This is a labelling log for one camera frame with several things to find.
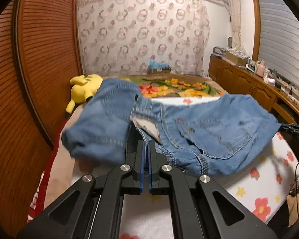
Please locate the yellow Pikachu plush toy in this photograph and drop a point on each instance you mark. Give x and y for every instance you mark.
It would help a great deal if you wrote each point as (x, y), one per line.
(83, 88)

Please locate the grey window roller shutter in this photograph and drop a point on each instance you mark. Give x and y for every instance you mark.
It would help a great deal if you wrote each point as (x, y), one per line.
(279, 39)

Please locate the blue denim jeans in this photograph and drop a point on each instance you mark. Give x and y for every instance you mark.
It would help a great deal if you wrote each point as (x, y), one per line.
(216, 138)

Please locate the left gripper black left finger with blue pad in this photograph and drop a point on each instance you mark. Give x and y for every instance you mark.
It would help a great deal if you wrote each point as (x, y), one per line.
(92, 206)

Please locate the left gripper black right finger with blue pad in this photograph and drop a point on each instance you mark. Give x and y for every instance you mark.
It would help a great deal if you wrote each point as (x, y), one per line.
(200, 207)

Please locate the beige bed cover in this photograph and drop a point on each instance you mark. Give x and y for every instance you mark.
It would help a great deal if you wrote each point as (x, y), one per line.
(60, 176)

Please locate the pink thermos bottle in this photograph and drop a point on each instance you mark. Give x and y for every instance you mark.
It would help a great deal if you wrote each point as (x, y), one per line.
(260, 68)

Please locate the cardboard box on sideboard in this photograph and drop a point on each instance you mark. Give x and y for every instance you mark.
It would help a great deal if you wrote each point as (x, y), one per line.
(235, 59)

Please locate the patterned lace curtain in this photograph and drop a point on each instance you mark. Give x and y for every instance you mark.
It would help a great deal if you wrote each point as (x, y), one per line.
(126, 36)

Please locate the wooden sideboard cabinet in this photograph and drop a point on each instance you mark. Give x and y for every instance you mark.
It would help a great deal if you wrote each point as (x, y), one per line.
(235, 80)

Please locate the brown floral blanket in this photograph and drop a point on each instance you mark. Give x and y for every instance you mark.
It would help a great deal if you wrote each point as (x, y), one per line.
(175, 85)

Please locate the cardboard box with blue bag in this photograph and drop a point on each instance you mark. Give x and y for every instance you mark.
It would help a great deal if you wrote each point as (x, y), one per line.
(155, 67)

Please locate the white floral bed sheet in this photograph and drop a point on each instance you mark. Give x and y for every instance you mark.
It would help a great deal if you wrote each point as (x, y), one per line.
(263, 188)

